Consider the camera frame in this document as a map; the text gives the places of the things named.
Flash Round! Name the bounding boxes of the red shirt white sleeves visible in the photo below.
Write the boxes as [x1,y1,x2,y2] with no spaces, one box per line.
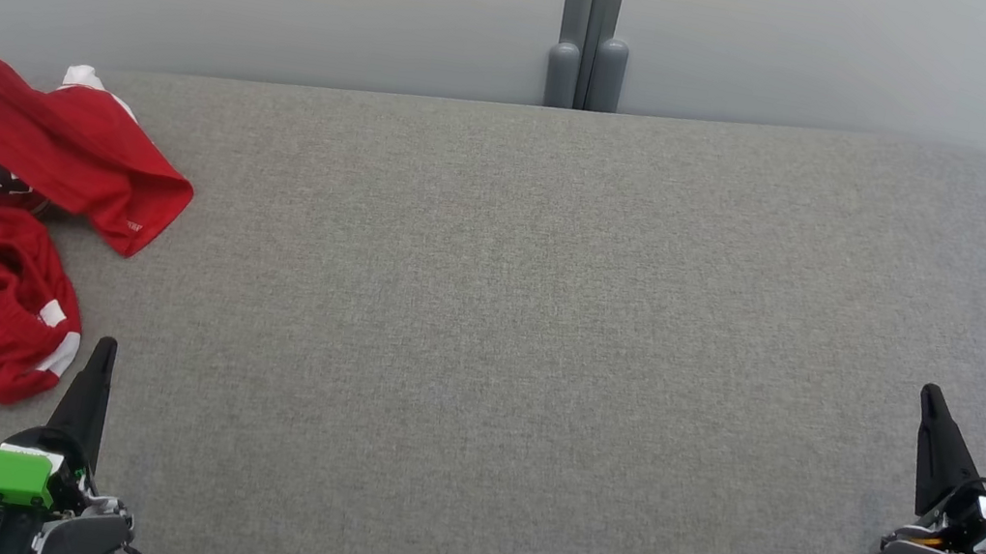
[0,52,211,267]

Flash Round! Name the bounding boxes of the grey partition post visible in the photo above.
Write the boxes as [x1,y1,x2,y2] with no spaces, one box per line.
[577,0,638,116]
[542,0,594,111]

